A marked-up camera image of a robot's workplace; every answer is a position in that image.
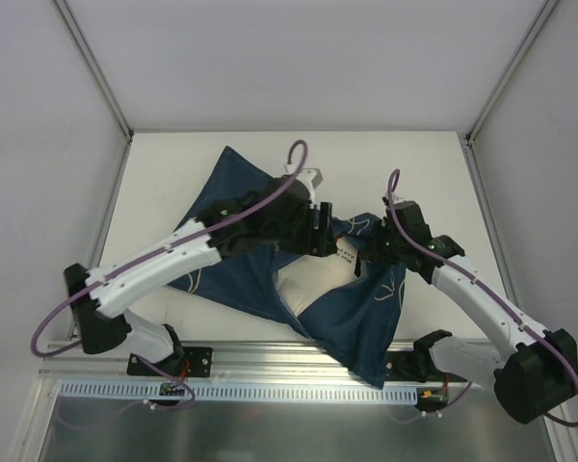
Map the blue whale pillowcase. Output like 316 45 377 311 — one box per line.
170 146 406 389

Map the aluminium mounting rail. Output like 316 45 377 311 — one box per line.
39 341 364 386

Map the aluminium frame post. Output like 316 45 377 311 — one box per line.
50 0 134 142
464 0 562 145

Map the cream white pillow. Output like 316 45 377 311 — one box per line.
276 237 361 316

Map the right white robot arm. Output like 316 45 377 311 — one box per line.
365 200 578 427

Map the white slotted cable duct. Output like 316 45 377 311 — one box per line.
59 379 418 406

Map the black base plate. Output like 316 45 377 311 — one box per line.
378 350 466 383
126 346 213 378

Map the right aluminium frame post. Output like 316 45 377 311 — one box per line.
464 0 562 145

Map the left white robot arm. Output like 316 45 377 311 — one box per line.
64 166 336 375

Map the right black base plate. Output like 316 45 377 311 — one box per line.
378 350 466 383

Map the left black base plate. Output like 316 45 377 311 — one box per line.
126 346 213 378

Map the left aluminium frame post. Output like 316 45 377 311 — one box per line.
50 0 134 142

